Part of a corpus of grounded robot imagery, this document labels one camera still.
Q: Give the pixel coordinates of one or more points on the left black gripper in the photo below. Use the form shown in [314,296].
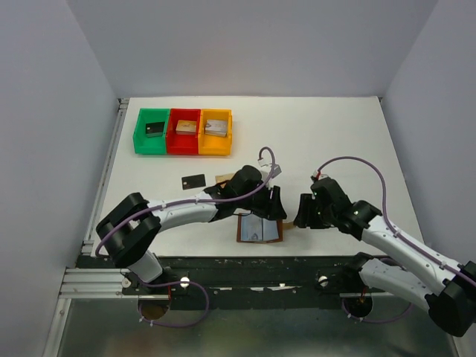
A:
[277,209]

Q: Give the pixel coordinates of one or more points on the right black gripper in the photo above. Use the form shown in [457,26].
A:
[306,203]

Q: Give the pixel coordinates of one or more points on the brown leather card holder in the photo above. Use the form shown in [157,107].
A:
[272,230]

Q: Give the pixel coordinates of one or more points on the gold credit card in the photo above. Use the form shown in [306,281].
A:
[224,177]

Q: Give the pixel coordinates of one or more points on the black credit card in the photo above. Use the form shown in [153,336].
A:
[193,182]

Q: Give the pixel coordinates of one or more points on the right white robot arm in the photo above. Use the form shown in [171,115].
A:
[440,286]

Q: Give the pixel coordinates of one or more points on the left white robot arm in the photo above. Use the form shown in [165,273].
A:
[129,229]

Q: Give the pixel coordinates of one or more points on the silver card stack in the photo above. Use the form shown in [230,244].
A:
[217,128]

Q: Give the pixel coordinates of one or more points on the gold card stack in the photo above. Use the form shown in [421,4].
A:
[186,127]

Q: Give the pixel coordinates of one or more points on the black card stack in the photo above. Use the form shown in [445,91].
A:
[155,129]

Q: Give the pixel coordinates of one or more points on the orange plastic bin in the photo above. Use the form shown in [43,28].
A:
[213,145]

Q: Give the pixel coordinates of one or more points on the red plastic bin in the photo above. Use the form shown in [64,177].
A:
[182,144]

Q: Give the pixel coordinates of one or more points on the green plastic bin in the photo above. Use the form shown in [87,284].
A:
[150,146]

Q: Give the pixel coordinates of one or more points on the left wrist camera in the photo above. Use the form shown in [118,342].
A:
[268,169]

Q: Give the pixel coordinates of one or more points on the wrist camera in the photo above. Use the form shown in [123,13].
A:
[316,175]
[268,169]

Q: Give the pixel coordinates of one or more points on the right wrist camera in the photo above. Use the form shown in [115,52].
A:
[316,175]

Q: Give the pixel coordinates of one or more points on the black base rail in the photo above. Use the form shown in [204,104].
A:
[251,282]

